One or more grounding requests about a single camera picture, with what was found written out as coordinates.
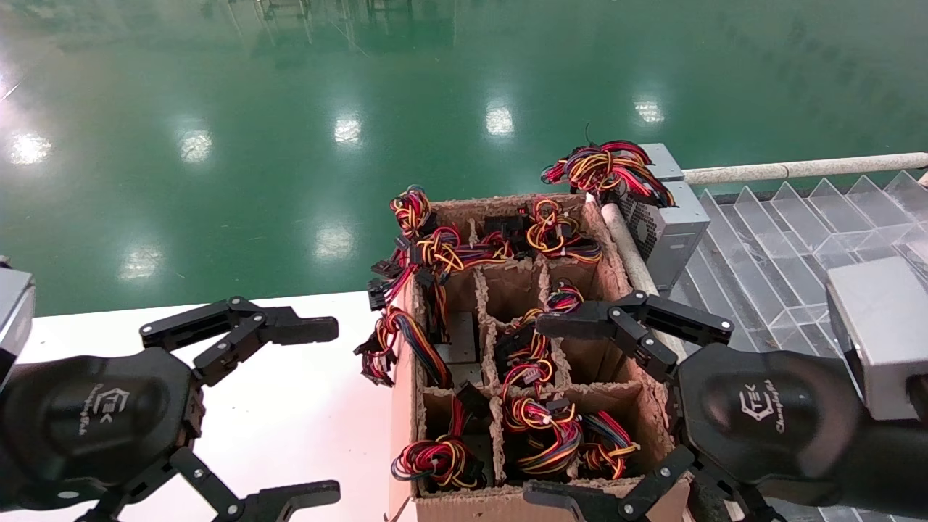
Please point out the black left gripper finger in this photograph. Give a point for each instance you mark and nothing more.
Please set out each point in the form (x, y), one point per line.
(297, 330)

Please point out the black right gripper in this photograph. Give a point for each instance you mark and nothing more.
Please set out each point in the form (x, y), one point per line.
(768, 413)

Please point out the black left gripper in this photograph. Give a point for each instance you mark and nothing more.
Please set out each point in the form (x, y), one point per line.
(94, 420)

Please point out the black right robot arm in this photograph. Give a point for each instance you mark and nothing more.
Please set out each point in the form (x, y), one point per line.
(899, 471)

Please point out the brown cardboard divider box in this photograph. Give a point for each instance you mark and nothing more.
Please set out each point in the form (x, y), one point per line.
(507, 290)

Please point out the clear plastic divider tray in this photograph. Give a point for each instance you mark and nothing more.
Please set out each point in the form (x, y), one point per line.
(768, 275)

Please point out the white frame pipe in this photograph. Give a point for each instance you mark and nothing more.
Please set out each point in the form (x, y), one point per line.
(797, 171)
(627, 246)

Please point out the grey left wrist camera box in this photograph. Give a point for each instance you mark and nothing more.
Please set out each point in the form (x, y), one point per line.
(14, 319)

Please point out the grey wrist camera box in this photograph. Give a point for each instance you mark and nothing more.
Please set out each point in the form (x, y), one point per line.
(881, 333)
(14, 319)

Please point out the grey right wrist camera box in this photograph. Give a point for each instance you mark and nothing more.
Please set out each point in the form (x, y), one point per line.
(881, 333)

